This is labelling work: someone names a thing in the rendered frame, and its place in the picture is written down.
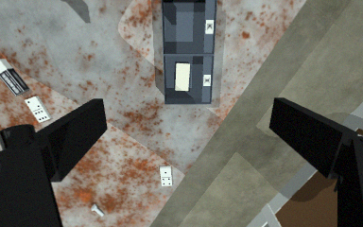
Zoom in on dark grey rack of three bins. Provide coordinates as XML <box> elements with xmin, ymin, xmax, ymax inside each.
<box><xmin>161</xmin><ymin>0</ymin><xmax>217</xmax><ymax>105</ymax></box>

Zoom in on white bolt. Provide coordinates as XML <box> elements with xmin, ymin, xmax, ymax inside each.
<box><xmin>91</xmin><ymin>204</ymin><xmax>104</xmax><ymax>217</ymax></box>

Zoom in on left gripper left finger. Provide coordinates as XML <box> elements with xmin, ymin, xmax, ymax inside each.
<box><xmin>0</xmin><ymin>98</ymin><xmax>108</xmax><ymax>227</ymax></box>

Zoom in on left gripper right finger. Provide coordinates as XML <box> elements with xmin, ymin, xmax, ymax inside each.
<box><xmin>269</xmin><ymin>97</ymin><xmax>363</xmax><ymax>227</ymax></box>

